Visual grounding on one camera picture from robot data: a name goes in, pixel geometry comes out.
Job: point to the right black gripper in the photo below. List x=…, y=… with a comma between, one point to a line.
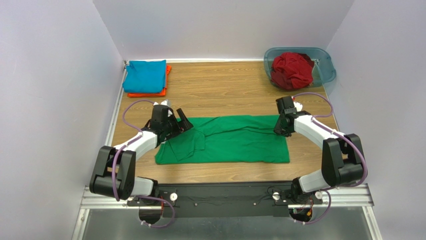
x=281, y=127

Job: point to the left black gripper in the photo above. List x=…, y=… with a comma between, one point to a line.
x=178, y=123

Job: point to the green t shirt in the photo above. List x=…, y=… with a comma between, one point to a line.
x=226, y=139

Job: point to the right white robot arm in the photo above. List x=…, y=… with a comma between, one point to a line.
x=342, y=162

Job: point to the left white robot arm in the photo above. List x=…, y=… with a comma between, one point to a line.
x=114, y=173

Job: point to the red t shirt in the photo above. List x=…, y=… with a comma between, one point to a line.
x=292, y=71

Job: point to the orange folded t shirt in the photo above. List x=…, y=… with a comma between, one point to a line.
x=159, y=94

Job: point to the blue folded t shirt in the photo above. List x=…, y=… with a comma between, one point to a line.
x=145, y=77

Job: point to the teal plastic basket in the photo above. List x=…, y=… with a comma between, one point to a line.
x=323, y=71

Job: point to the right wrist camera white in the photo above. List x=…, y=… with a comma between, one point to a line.
x=298, y=106

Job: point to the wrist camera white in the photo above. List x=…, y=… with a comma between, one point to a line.
x=167, y=103
x=298, y=106

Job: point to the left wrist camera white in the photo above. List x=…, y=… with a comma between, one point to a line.
x=167, y=103

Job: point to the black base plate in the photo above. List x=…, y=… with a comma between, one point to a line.
x=228, y=200

